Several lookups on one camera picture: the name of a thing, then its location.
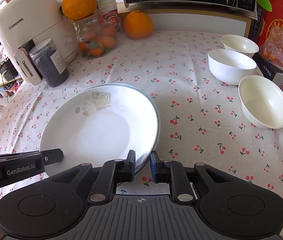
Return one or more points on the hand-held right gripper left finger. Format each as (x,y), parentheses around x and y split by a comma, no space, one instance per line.
(131,166)

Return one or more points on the clear jar of dark grains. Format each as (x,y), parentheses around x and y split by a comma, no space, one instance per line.
(49,72)

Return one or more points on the stack of white paper cups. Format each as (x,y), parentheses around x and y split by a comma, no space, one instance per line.
(106,1)

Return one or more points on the white speckled bowl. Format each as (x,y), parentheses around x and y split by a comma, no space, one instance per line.
(231,67)

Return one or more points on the clear bag of oranges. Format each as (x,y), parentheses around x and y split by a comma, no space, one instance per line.
(281,50)

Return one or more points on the cherry print tablecloth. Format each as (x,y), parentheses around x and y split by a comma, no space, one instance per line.
(181,92)

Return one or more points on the cream bowl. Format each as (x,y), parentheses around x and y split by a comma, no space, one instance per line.
(240,45)
(265,102)

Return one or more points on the pile of small oranges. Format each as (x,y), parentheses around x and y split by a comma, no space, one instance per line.
(99,42)

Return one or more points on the red print paper cup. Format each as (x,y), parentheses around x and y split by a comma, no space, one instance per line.
(111,20)

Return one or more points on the red gift box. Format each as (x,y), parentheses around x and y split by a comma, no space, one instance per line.
(279,12)

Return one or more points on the large orange with leaves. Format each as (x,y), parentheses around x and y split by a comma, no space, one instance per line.
(77,3)

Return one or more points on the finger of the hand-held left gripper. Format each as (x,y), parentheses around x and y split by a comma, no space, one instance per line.
(54,156)

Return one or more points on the white rose print plate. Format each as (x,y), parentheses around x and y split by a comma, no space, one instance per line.
(94,130)

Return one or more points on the cream air fryer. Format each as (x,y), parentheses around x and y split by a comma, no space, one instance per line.
(31,10)

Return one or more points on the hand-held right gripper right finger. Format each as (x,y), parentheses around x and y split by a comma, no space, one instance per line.
(154,167)

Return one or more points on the glass jar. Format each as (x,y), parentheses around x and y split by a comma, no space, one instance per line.
(91,27)

